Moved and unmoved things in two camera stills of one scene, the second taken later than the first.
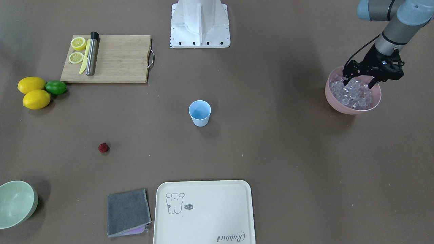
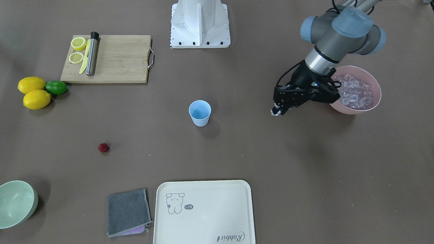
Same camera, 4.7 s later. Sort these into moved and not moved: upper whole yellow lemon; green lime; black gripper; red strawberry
Moved: black gripper
Not moved: red strawberry; upper whole yellow lemon; green lime
